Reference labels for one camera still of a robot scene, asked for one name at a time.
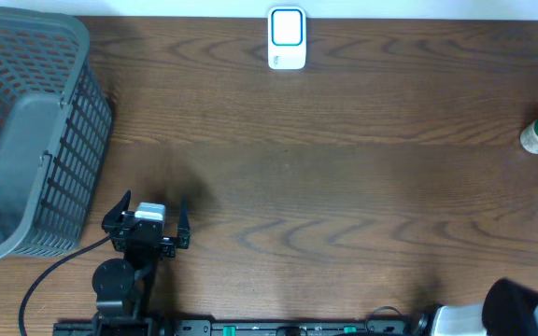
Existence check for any black cable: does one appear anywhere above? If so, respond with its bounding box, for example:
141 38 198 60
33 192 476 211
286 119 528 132
369 305 405 321
18 235 114 336

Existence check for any grey plastic basket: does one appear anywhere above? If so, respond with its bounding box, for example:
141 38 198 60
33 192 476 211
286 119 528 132
0 7 113 259

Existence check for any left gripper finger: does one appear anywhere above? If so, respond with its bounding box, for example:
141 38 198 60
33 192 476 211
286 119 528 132
177 200 191 249
102 189 131 233

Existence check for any black cable right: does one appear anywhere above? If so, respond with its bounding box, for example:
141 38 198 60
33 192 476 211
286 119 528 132
369 305 405 321

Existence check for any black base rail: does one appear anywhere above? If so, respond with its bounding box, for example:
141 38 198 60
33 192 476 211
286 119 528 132
52 317 432 336

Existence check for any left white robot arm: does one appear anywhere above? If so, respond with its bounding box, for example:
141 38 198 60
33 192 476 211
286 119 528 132
92 191 191 336

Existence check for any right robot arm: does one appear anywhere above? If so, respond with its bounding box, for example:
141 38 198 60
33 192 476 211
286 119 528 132
412 278 538 336

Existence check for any black cable left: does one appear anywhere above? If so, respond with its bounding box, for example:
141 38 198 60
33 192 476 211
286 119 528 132
18 235 114 336

